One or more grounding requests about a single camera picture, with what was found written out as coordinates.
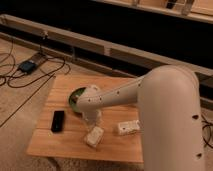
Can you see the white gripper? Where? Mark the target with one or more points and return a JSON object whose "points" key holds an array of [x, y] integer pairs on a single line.
{"points": [[92, 118]]}

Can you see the white sponge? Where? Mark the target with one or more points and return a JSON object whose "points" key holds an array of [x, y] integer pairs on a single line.
{"points": [[94, 136]]}

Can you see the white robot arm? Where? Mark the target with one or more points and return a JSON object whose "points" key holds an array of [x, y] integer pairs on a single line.
{"points": [[168, 102]]}

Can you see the green ceramic bowl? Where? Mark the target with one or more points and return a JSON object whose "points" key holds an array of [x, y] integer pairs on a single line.
{"points": [[74, 97]]}

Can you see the white plastic bottle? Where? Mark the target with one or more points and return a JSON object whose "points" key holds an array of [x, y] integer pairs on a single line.
{"points": [[128, 127]]}

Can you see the wooden table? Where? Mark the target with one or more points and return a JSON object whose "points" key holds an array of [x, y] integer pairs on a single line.
{"points": [[70, 141]]}

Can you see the black smartphone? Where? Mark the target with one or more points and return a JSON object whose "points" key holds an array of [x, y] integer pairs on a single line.
{"points": [[57, 121]]}

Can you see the blue power adapter box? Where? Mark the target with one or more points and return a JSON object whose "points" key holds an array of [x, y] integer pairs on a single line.
{"points": [[27, 67]]}

